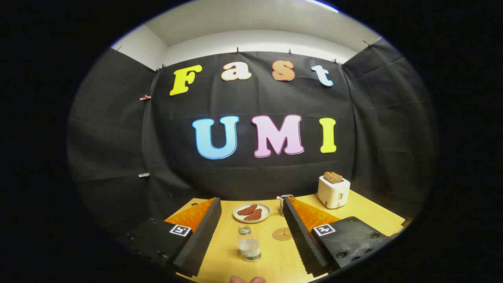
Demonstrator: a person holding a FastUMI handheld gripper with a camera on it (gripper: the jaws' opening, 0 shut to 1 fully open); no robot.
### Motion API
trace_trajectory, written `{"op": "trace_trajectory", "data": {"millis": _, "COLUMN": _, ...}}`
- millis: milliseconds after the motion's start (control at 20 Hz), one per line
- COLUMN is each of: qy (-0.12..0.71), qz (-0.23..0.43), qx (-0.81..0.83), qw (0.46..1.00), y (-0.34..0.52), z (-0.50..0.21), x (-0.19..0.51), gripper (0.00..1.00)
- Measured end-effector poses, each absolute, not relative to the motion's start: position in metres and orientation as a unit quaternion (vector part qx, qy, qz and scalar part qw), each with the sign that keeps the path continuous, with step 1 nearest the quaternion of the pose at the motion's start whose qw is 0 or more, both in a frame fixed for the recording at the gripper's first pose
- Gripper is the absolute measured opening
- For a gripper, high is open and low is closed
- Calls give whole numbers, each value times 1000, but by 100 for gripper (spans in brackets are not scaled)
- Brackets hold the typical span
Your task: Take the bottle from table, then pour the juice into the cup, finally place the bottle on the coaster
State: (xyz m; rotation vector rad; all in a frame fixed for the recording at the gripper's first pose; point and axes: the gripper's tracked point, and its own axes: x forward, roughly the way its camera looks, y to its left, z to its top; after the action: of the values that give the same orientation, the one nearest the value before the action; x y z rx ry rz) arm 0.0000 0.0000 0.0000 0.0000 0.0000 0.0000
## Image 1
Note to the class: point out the round wooden coaster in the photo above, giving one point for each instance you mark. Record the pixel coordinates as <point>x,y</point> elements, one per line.
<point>281,234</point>

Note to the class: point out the toasted bread slice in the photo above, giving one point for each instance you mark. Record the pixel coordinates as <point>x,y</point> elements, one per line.
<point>328,177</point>
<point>338,177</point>

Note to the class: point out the black backdrop cloth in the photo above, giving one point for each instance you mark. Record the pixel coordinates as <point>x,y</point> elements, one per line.
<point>275,102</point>

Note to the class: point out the brown meat piece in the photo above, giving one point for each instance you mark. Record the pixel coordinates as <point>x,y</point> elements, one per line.
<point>246,210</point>
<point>254,215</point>

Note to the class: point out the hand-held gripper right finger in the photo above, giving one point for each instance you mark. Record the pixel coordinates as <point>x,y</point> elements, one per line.
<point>300,236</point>

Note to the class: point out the clear plastic bottle green label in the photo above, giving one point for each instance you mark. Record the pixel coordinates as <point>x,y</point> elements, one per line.
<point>249,248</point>

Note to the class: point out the small glass jar with straw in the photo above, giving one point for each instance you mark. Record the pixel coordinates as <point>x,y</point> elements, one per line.
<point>281,203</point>

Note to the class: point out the white round plate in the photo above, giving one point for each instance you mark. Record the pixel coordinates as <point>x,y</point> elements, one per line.
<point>264,210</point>

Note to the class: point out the cream toaster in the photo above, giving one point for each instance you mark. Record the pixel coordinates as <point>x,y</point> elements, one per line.
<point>333,194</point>

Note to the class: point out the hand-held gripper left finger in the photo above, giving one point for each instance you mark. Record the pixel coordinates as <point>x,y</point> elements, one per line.
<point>200,239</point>

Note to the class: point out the wooden table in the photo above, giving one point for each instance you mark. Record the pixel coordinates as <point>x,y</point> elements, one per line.
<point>273,263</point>

